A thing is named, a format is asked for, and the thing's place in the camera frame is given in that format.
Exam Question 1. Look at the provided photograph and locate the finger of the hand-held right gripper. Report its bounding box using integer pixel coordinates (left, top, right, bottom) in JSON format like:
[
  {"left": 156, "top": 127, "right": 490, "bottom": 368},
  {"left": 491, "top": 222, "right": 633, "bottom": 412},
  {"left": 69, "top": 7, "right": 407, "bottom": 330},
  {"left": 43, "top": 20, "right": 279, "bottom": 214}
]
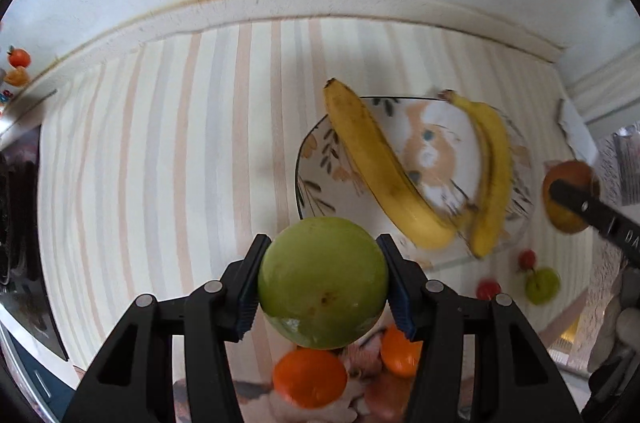
[{"left": 550, "top": 180, "right": 640, "bottom": 264}]

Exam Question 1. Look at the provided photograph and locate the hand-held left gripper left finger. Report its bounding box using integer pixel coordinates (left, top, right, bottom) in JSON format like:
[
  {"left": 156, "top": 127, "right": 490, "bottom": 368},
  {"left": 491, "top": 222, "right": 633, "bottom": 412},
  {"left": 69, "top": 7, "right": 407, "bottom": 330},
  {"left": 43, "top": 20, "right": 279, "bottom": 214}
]
[{"left": 62, "top": 233, "right": 273, "bottom": 423}]

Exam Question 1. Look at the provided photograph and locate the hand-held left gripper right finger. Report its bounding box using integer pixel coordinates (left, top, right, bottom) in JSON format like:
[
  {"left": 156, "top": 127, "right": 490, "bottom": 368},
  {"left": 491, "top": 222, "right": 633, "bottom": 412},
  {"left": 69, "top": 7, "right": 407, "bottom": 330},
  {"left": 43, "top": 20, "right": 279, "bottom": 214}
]
[{"left": 376, "top": 233, "right": 583, "bottom": 423}]

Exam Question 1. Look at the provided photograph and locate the reddish brown apple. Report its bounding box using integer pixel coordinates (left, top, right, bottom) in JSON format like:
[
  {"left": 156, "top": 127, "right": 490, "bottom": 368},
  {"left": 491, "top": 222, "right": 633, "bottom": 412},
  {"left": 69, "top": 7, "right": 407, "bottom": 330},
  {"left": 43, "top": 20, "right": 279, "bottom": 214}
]
[{"left": 542, "top": 160, "right": 601, "bottom": 234}]

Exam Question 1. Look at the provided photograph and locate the orange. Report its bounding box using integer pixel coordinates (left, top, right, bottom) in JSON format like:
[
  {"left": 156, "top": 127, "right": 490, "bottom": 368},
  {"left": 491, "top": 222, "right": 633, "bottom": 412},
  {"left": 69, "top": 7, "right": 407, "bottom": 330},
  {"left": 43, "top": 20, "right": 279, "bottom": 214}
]
[
  {"left": 273, "top": 348, "right": 348, "bottom": 409},
  {"left": 380, "top": 323, "right": 423, "bottom": 379}
]

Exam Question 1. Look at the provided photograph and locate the green apple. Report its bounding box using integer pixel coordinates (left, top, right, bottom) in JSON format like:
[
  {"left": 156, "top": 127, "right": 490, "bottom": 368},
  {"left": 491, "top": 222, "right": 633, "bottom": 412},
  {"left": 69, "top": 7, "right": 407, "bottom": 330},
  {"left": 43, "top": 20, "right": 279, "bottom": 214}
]
[
  {"left": 257, "top": 217, "right": 390, "bottom": 350},
  {"left": 525, "top": 267, "right": 561, "bottom": 306}
]

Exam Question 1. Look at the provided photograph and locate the cat print plate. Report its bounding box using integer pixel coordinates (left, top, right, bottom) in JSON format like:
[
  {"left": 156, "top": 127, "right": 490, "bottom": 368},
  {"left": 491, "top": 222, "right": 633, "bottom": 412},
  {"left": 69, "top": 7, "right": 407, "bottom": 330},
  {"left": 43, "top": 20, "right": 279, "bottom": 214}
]
[{"left": 295, "top": 96, "right": 533, "bottom": 266}]

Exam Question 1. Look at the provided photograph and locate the white folded cloth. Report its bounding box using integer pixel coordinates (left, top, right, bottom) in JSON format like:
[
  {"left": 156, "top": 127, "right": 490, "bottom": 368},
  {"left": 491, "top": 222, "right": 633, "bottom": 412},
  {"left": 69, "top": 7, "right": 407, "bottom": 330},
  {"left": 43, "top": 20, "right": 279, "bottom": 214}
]
[{"left": 559, "top": 98, "right": 598, "bottom": 164}]

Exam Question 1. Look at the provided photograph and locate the yellow banana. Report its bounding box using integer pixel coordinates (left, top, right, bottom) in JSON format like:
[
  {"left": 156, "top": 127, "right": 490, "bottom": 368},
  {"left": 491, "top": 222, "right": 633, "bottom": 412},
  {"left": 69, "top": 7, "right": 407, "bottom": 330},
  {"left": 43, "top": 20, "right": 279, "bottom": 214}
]
[
  {"left": 323, "top": 78, "right": 458, "bottom": 251},
  {"left": 439, "top": 89, "right": 513, "bottom": 259}
]

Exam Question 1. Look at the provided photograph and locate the striped tablecloth with cat print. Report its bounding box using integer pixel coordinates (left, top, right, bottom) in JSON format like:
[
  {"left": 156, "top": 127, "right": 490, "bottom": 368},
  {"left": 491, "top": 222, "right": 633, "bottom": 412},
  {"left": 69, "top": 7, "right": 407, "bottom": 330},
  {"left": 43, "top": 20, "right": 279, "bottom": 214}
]
[{"left": 37, "top": 16, "right": 601, "bottom": 423}]

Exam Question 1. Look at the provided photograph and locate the black gas stove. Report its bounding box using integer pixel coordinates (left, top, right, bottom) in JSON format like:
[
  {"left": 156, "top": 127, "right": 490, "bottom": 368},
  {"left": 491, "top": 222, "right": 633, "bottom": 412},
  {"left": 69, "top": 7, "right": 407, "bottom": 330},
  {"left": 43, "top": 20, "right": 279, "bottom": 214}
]
[{"left": 0, "top": 123, "right": 69, "bottom": 361}]

